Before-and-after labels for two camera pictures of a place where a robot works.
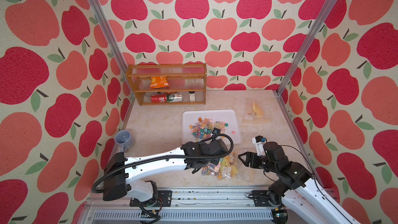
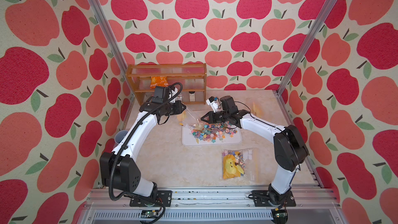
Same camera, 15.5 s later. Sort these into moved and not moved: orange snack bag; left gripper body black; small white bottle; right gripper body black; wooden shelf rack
Moved: right gripper body black; left gripper body black
Not moved: small white bottle; orange snack bag; wooden shelf rack
